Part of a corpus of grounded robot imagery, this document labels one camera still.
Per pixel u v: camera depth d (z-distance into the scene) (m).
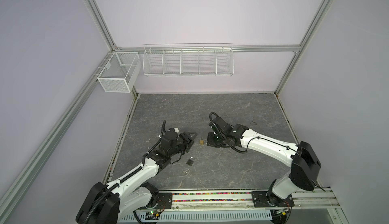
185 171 0.83
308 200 0.75
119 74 1.05
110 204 0.39
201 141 0.93
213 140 0.72
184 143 0.71
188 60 0.97
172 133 0.66
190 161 0.87
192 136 0.74
